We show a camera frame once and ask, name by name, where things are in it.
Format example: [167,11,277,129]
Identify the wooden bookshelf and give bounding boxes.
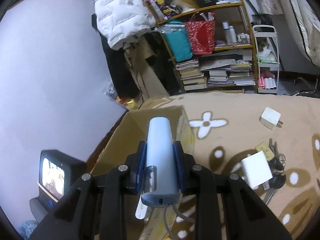
[145,0,257,92]

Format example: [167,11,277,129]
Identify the brown cardboard box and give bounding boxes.
[91,106,195,239]

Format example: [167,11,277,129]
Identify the gold NFC smart card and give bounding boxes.
[255,142,275,161]

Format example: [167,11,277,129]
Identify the snack bag on floor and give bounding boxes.
[102,80,139,111]

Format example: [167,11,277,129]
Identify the stack of books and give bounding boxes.
[176,59,255,92]

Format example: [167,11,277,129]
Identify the white square charger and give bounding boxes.
[259,107,283,131]
[240,151,273,189]

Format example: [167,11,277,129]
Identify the white puffer jacket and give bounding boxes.
[94,0,156,50]

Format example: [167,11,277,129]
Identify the black car key bunch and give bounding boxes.
[263,138,286,205]

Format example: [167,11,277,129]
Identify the pink black printed bag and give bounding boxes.
[146,0,181,21]

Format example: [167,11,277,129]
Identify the light blue power bank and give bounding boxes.
[141,117,179,208]

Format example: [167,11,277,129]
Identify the teal bag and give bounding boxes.
[162,21,193,62]

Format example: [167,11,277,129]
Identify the white slim power bank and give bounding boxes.
[135,194,148,220]

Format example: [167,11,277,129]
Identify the beige patterned plush blanket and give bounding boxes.
[142,92,319,239]

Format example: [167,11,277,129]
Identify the white rolling cart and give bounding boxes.
[252,24,280,95]

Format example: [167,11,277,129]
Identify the black hanging coat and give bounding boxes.
[91,14,140,99]

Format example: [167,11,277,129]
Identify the red patterned gift bag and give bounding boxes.
[185,12,215,55]

